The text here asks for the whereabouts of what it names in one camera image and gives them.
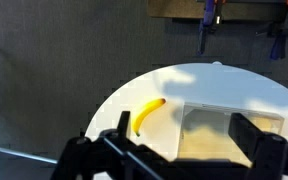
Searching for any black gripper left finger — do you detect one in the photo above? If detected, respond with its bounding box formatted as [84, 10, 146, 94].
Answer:
[50, 110, 172, 180]

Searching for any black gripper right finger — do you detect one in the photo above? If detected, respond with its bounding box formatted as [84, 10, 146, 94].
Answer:
[228, 112, 288, 180]

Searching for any yellow banana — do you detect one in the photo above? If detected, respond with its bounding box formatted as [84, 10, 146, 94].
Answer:
[131, 97, 167, 138]

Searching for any shallow wooden box tray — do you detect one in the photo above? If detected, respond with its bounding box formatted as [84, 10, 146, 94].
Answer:
[177, 102, 285, 168]

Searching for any dark blue black clamp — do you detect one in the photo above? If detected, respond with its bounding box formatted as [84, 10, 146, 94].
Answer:
[255, 0, 288, 62]

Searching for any blue handled clamp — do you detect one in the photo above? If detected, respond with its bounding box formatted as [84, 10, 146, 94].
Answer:
[196, 0, 226, 57]

